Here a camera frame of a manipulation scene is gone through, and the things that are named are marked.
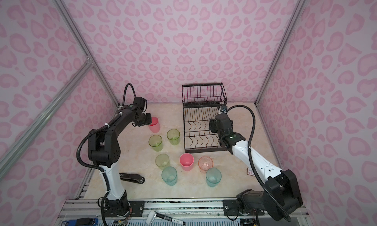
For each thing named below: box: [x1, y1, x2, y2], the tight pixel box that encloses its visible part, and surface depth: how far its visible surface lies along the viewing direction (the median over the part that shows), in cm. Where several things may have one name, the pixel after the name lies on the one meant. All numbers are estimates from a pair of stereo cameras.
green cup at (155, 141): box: [148, 134, 163, 152], surface depth 94 cm
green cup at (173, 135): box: [166, 128, 181, 146], surface depth 95 cm
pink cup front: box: [179, 152, 195, 172], surface depth 84 cm
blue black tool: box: [61, 217, 99, 226], surface depth 68 cm
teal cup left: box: [161, 166, 178, 187], surface depth 79 cm
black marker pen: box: [145, 210, 187, 226], surface depth 70 cm
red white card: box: [246, 167, 256, 177], surface depth 86 cm
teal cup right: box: [205, 167, 222, 188], surface depth 78 cm
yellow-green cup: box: [155, 153, 170, 170], surface depth 84 cm
